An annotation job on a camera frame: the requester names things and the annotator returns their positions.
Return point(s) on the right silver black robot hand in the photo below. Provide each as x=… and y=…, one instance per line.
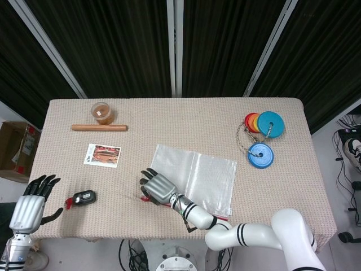
x=159, y=186

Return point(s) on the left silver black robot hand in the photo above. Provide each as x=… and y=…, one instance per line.
x=26, y=210

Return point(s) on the clear mesh bag red zipper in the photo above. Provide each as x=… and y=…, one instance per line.
x=208, y=175

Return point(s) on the grey round robot base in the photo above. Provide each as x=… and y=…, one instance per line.
x=176, y=259

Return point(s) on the brown cardboard box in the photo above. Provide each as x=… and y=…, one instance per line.
x=14, y=149

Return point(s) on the printed photo card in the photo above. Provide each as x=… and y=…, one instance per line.
x=103, y=155

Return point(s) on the beige woven tablecloth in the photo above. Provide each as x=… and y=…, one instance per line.
x=169, y=121

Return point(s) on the wooden rolling pin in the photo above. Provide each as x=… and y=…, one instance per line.
x=98, y=127

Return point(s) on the clear jar brown contents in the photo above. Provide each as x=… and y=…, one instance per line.
x=102, y=113

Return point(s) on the blue disc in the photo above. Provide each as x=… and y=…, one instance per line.
x=260, y=155

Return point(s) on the red disc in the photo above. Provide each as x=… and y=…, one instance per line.
x=247, y=120

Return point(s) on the orange disc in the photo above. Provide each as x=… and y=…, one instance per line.
x=251, y=124

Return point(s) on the yellow disc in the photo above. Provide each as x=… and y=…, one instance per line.
x=256, y=126

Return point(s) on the large teal disc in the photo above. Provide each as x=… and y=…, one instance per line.
x=270, y=124

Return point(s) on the black curtain panel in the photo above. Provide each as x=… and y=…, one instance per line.
x=225, y=48
x=17, y=70
x=112, y=48
x=324, y=56

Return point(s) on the black chair base wheel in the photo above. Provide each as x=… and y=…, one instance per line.
x=348, y=237

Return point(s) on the black white sneaker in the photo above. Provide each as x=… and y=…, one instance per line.
x=353, y=152

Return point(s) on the aluminium frame post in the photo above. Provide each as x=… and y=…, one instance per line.
x=48, y=48
x=175, y=48
x=270, y=48

